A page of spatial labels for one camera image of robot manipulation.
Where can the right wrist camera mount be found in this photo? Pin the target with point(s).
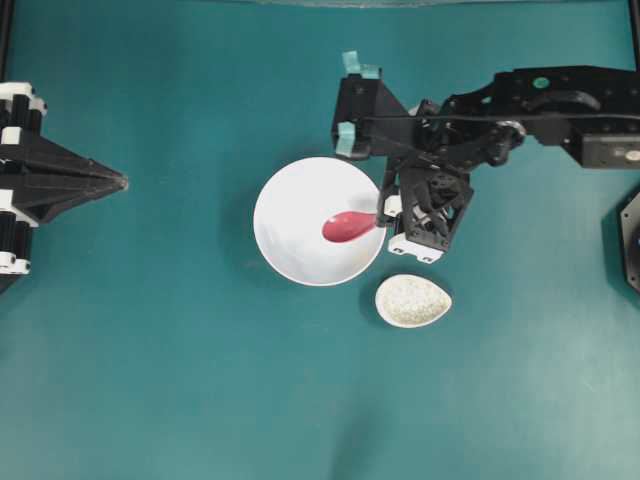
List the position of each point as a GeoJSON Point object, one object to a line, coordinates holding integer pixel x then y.
{"type": "Point", "coordinates": [368, 120]}

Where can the red plastic spoon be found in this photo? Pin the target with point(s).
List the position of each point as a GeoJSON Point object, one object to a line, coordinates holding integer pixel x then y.
{"type": "Point", "coordinates": [348, 226]}

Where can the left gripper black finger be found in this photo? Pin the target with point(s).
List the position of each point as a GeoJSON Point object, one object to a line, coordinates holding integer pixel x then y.
{"type": "Point", "coordinates": [22, 112]}
{"type": "Point", "coordinates": [30, 200]}

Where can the white round bowl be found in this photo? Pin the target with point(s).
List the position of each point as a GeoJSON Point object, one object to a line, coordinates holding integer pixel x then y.
{"type": "Point", "coordinates": [291, 210]}

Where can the speckled egg-shaped dish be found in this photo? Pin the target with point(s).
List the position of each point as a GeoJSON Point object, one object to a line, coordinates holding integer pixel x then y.
{"type": "Point", "coordinates": [410, 301]}

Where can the black table edge frame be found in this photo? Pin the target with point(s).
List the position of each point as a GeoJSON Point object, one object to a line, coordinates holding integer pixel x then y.
{"type": "Point", "coordinates": [6, 19]}

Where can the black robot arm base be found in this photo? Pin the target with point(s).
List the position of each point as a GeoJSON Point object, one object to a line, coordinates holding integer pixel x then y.
{"type": "Point", "coordinates": [620, 238]}

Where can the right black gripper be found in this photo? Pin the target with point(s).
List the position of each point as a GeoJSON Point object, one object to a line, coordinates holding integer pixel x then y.
{"type": "Point", "coordinates": [424, 206]}

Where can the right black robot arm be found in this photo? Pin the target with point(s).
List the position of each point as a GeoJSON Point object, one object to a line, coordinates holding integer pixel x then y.
{"type": "Point", "coordinates": [591, 113]}

